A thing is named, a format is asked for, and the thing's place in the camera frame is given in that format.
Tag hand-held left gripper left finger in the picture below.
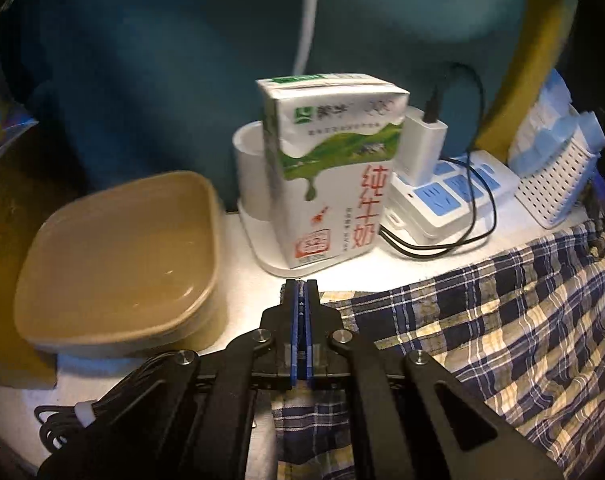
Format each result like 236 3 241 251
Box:
37 278 306 480

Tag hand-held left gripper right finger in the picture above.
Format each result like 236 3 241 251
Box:
305 278 566 480

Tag plaid pants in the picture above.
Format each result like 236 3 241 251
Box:
271 219 605 480

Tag white desk lamp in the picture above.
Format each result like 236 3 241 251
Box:
231 0 334 277

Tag white green milk carton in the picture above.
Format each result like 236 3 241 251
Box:
255 73 411 270

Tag white blue power strip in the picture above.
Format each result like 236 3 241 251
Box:
382 148 521 241

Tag brown food container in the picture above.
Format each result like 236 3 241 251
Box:
13 170 228 359

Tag white perforated basket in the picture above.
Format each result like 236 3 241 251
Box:
515 110 605 231

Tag cardboard box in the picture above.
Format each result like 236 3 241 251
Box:
0 174 59 392

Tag grey-blue curtain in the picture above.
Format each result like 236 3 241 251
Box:
0 0 533 212

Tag blue white packets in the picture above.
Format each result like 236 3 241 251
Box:
507 69 605 177

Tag yellow curtain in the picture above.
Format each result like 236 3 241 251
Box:
475 0 582 162

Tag black cable bundle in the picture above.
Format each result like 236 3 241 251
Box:
34 360 184 467

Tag white charger with cable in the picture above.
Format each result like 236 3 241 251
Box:
379 62 499 261

